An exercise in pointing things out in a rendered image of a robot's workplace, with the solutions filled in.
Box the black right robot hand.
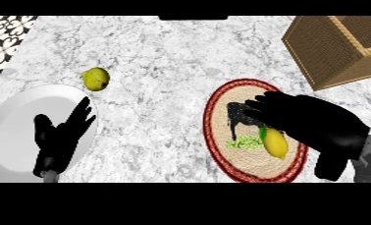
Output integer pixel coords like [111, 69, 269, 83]
[242, 90, 371, 182]

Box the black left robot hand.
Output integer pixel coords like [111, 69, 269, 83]
[33, 96, 98, 179]

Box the yellow lemon with leaf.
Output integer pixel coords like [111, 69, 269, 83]
[258, 126, 291, 161]

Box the round woven red-rimmed placemat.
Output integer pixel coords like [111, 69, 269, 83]
[202, 78, 311, 184]

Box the brown wicker basket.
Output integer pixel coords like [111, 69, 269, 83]
[282, 16, 371, 92]

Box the white oval plate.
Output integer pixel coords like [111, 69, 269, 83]
[0, 84, 101, 183]

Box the yellow-green pear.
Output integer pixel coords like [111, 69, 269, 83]
[80, 67, 112, 92]

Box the black and white patterned tile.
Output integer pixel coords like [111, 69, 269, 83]
[0, 16, 42, 72]

